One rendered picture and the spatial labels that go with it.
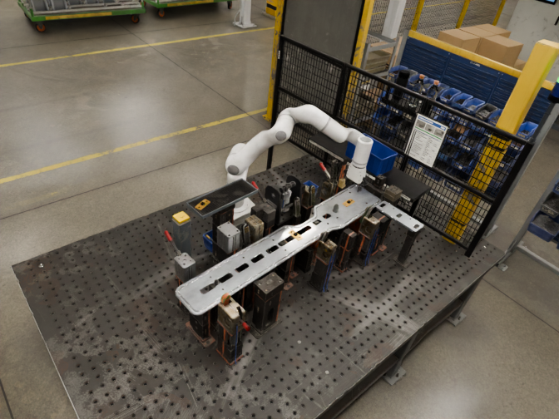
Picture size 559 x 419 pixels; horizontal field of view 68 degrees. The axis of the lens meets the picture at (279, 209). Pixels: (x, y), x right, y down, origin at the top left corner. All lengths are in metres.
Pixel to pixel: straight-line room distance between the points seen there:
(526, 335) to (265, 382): 2.29
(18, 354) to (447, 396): 2.74
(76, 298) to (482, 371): 2.63
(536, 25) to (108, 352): 7.96
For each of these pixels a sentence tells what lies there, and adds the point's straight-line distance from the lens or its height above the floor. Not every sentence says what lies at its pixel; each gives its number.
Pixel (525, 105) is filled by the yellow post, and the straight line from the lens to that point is 2.54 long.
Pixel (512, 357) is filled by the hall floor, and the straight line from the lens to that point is 3.55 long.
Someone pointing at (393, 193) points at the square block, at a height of 1.06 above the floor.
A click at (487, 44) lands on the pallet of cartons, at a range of 6.54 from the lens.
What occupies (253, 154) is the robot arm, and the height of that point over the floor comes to 1.24.
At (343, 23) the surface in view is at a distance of 4.33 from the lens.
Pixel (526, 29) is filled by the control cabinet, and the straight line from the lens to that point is 8.66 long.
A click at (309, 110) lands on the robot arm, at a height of 1.57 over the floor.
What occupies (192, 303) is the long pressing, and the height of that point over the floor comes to 1.00.
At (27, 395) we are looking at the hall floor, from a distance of 3.03.
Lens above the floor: 2.51
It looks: 39 degrees down
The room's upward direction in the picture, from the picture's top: 8 degrees clockwise
